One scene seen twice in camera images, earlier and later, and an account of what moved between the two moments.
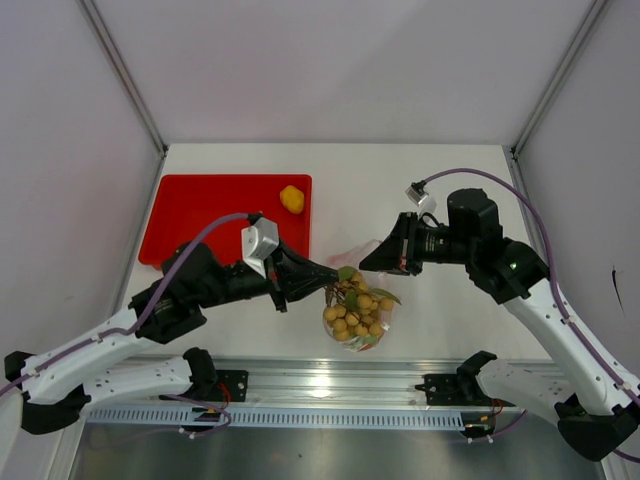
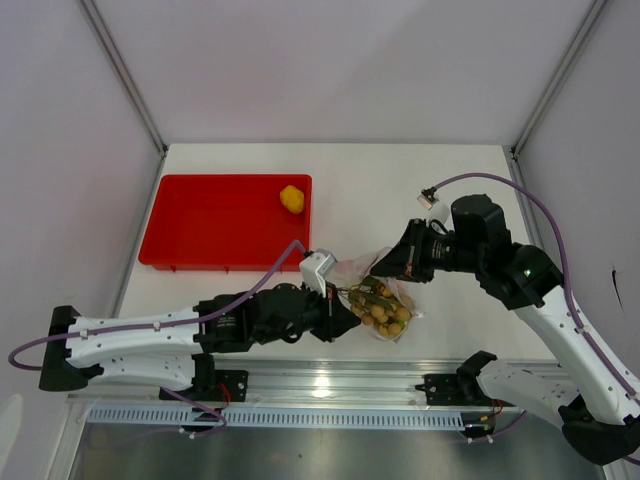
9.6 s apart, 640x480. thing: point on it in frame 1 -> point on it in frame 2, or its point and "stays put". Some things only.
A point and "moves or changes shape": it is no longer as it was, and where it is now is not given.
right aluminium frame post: [519, 142] stays put
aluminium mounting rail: [352, 392] stays put
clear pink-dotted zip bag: [360, 306] moves or changes shape
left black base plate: [231, 386] stays put
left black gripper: [288, 276] -> [335, 317]
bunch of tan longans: [352, 309] moves or changes shape
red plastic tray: [187, 204] stays put
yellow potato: [292, 198] stays put
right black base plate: [455, 390] stays put
